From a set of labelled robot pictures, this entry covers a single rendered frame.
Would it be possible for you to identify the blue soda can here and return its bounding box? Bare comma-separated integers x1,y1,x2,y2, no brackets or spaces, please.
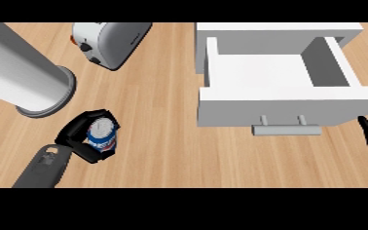
86,116,120,153

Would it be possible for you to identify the white cabinet body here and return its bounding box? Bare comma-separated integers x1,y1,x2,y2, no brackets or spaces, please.
194,22,365,75

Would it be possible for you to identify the white paper towel roll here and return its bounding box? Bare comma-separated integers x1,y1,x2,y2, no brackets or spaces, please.
0,22,73,112

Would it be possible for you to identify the grey drawer handle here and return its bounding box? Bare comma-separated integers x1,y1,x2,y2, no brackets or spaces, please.
252,114,322,136

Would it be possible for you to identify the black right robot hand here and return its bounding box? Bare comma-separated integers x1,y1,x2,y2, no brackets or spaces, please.
356,115,368,138

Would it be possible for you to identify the silver toaster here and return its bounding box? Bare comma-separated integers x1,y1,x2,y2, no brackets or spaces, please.
70,22,154,72

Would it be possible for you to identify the white open drawer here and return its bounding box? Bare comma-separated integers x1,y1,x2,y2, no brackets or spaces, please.
195,36,368,128

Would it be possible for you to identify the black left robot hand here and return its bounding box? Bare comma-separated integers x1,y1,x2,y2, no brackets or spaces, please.
53,108,121,165

